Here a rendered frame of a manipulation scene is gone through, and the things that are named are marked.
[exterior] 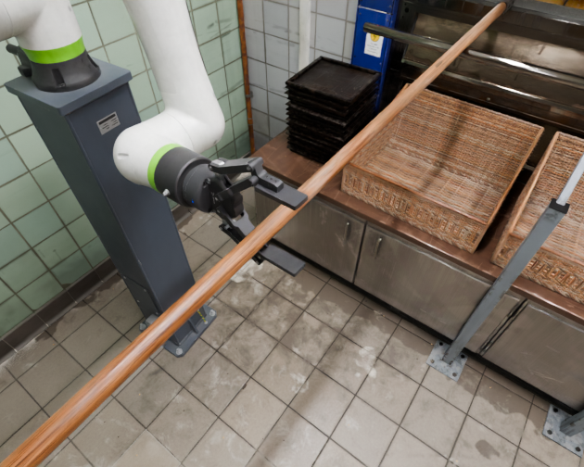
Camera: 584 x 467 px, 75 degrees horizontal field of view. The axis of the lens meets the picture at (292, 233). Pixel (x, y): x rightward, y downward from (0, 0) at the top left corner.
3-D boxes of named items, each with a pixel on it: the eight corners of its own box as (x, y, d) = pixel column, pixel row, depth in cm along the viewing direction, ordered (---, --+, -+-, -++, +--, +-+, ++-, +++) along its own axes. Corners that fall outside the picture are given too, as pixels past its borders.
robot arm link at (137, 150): (114, 183, 74) (89, 134, 66) (164, 151, 81) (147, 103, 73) (160, 212, 68) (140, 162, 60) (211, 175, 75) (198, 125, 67)
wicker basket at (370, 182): (393, 136, 182) (406, 81, 161) (514, 183, 160) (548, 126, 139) (337, 191, 157) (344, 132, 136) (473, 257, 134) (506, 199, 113)
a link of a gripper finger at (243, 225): (218, 207, 61) (214, 209, 62) (260, 261, 62) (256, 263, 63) (234, 194, 63) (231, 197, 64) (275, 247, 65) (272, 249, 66)
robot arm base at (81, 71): (-7, 69, 94) (-21, 44, 89) (47, 47, 102) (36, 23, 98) (60, 99, 85) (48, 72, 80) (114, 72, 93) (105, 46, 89)
